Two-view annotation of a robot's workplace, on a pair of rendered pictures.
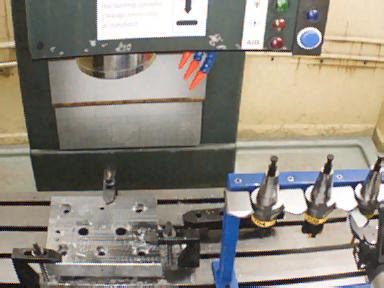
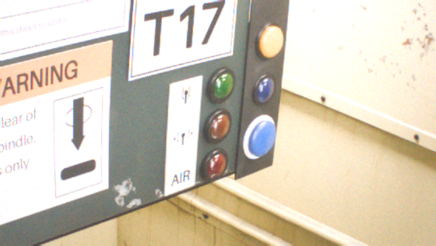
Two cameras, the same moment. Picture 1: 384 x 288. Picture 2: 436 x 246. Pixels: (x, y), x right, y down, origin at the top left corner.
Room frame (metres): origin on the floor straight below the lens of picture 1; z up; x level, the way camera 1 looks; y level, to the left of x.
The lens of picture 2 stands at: (0.27, 0.29, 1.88)
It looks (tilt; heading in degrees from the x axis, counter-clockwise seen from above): 23 degrees down; 325
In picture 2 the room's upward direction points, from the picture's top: 5 degrees clockwise
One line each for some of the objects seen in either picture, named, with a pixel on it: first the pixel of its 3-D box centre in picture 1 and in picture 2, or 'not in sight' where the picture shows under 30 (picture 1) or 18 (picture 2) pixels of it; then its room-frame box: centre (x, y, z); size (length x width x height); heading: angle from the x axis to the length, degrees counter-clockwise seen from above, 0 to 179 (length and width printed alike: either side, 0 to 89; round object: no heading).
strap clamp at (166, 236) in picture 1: (172, 243); not in sight; (0.87, 0.15, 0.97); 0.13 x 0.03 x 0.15; 103
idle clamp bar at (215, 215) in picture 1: (232, 220); not in sight; (1.01, 0.01, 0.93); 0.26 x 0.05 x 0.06; 108
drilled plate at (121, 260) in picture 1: (102, 235); not in sight; (0.87, 0.33, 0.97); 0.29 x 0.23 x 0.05; 103
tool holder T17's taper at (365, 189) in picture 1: (373, 180); not in sight; (0.85, -0.27, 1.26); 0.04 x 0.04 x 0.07
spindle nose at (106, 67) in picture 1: (115, 31); not in sight; (0.86, 0.26, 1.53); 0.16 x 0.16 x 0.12
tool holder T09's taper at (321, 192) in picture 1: (324, 183); not in sight; (0.83, -0.16, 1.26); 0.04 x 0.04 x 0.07
